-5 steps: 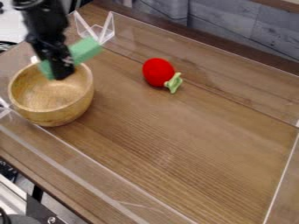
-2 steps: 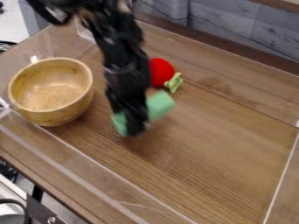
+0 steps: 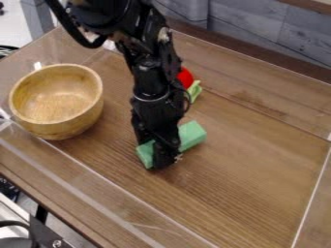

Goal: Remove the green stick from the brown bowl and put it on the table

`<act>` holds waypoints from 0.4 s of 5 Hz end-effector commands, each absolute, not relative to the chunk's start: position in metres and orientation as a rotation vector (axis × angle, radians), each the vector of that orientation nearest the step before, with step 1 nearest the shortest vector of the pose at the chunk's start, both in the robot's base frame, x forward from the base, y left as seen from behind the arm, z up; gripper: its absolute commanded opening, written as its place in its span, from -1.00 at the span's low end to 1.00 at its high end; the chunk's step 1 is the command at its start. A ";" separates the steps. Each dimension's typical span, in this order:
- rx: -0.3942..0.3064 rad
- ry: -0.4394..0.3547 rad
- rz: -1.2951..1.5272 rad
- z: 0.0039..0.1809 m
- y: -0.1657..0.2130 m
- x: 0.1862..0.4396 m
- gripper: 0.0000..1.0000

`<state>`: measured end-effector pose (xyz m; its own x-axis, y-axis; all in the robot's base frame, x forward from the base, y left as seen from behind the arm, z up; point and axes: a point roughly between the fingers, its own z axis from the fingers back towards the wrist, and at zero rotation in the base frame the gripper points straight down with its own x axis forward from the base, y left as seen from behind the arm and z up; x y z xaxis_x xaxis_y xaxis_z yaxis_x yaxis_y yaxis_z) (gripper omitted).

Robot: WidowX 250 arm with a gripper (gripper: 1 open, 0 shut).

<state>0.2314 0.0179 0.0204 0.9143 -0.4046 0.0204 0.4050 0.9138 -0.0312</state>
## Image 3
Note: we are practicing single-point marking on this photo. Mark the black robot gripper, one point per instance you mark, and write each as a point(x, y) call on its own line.
point(158, 110)

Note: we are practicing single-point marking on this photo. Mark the green rectangular block stick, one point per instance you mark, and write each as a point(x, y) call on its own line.
point(193, 134)

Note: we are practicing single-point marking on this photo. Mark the light wooden bowl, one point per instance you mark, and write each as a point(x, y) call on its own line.
point(58, 101)

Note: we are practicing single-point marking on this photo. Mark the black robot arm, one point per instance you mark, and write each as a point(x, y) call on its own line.
point(138, 28)

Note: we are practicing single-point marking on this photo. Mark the clear acrylic table barrier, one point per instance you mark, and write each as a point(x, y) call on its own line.
point(250, 189)

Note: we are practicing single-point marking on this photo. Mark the red plush strawberry toy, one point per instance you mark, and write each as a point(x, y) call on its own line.
point(191, 84)

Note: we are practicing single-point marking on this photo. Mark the black table clamp mount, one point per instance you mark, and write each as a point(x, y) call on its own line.
point(23, 232)

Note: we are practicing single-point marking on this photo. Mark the grey post behind table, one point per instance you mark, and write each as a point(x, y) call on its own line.
point(38, 17)

